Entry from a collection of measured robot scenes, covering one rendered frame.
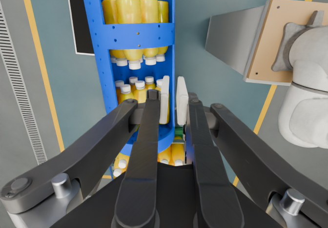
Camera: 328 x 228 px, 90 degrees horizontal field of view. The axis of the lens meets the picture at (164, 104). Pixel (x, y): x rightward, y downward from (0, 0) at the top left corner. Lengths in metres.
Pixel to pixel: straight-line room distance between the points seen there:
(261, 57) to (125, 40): 0.55
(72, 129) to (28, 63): 0.87
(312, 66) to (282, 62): 0.16
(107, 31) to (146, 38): 0.11
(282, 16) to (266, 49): 0.12
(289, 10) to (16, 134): 2.94
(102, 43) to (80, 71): 1.48
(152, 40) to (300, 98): 0.51
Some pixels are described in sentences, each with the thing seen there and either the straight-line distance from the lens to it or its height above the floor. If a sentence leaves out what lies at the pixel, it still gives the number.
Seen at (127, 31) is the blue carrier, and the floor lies 1.23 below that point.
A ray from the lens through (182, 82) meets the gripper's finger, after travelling 0.19.
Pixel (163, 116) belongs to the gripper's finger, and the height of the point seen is 1.58.
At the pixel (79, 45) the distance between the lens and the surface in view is 1.77.
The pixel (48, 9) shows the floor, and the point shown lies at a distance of 2.05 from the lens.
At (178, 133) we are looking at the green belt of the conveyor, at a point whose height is 0.90.
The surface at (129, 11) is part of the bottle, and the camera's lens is 0.54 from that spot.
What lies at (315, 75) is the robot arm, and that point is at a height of 1.23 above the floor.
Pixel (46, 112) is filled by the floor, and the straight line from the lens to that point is 2.45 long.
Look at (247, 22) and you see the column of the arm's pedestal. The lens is 0.98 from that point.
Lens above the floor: 1.72
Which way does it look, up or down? 64 degrees down
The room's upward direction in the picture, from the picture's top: 177 degrees counter-clockwise
